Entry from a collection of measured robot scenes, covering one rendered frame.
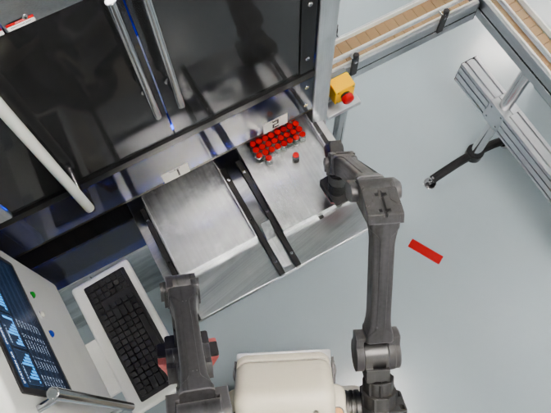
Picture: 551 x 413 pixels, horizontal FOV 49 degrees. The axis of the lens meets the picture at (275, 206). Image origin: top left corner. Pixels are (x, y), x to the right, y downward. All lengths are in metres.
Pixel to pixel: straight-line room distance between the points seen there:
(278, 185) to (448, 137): 1.36
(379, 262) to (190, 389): 0.47
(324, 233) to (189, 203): 0.44
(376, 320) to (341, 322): 1.35
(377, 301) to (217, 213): 0.75
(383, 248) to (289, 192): 0.71
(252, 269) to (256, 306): 0.88
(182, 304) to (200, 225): 0.66
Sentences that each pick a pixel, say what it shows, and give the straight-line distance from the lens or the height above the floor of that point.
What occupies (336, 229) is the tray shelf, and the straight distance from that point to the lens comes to 1.88.
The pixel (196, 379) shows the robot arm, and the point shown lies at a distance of 1.10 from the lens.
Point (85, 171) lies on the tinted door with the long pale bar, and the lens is 1.63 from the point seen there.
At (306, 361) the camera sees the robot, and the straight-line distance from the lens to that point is 1.33.
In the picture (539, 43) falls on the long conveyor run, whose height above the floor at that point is 0.97.
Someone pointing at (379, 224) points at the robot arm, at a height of 1.51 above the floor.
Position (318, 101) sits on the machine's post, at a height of 1.02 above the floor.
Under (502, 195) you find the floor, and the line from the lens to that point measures 3.03.
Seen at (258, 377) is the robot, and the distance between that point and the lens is 1.31.
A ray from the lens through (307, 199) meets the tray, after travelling 1.91.
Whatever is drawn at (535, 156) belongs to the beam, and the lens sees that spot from 2.52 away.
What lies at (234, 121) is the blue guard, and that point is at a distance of 1.73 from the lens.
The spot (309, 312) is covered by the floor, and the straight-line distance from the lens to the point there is 2.70.
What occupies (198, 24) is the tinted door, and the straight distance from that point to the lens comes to 1.35.
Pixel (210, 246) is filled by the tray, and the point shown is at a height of 0.88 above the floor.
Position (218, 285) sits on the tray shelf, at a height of 0.88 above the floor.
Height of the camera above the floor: 2.65
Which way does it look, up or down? 69 degrees down
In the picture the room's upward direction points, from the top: 3 degrees counter-clockwise
